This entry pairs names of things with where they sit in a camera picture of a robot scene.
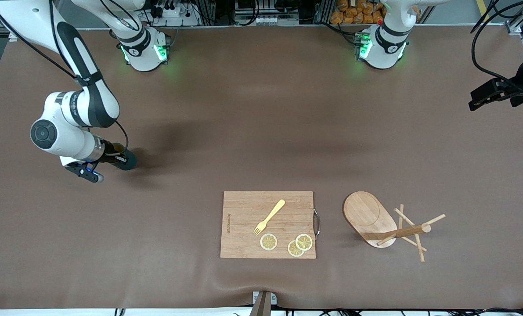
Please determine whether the dark green ribbed mug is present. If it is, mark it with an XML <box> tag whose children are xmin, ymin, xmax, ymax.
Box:
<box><xmin>112</xmin><ymin>143</ymin><xmax>138</xmax><ymax>171</ymax></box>

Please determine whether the wooden mug tree rack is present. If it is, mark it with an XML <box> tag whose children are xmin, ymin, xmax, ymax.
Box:
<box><xmin>343</xmin><ymin>191</ymin><xmax>446</xmax><ymax>263</ymax></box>

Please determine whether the bamboo cutting board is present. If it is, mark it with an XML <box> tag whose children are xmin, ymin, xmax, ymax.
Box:
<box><xmin>220</xmin><ymin>191</ymin><xmax>321</xmax><ymax>259</ymax></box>

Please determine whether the white power strip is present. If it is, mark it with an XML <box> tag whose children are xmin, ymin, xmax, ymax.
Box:
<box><xmin>149</xmin><ymin>0</ymin><xmax>202</xmax><ymax>27</ymax></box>

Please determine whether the orange snack bag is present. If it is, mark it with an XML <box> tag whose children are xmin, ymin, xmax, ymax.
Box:
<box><xmin>330</xmin><ymin>0</ymin><xmax>387</xmax><ymax>25</ymax></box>

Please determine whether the yellow plastic fork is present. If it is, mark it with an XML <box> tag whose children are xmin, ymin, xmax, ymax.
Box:
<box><xmin>253</xmin><ymin>199</ymin><xmax>286</xmax><ymax>236</ymax></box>

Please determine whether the white multi-socket strip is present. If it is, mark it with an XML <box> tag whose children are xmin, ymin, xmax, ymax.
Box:
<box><xmin>235</xmin><ymin>13</ymin><xmax>300</xmax><ymax>26</ymax></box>

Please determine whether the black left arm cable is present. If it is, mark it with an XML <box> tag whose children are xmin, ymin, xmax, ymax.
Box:
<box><xmin>470</xmin><ymin>0</ymin><xmax>523</xmax><ymax>95</ymax></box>

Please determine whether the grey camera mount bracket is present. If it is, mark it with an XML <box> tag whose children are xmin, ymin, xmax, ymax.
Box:
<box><xmin>249</xmin><ymin>291</ymin><xmax>278</xmax><ymax>316</ymax></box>

